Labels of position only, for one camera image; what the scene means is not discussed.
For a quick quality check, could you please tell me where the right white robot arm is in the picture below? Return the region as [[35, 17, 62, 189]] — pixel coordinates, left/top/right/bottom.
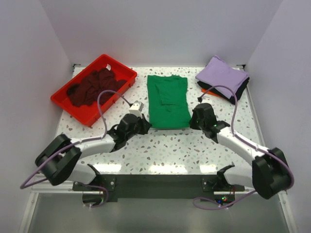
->
[[190, 103, 294, 199]]

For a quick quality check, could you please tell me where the folded lilac t shirt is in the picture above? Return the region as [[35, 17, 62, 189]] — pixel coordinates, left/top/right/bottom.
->
[[195, 56, 249, 98]]

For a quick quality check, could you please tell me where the dark red t shirt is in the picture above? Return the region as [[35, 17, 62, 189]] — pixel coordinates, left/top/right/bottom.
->
[[66, 68, 127, 107]]

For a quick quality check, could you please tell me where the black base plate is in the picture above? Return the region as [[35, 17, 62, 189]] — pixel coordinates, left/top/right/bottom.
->
[[72, 174, 245, 204]]

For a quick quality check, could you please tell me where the folded orange t shirt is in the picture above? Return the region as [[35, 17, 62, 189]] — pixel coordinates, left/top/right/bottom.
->
[[201, 88, 220, 97]]

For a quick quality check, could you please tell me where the green t shirt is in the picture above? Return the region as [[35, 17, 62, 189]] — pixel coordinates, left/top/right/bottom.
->
[[147, 75, 190, 130]]

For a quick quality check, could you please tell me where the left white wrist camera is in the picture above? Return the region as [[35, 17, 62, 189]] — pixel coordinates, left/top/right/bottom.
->
[[129, 101, 144, 118]]

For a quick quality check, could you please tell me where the folded black t shirt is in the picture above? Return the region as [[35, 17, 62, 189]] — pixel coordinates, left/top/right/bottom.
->
[[197, 78, 250, 104]]

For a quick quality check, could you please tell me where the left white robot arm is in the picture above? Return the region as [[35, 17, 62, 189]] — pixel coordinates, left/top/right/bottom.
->
[[35, 114, 152, 190]]

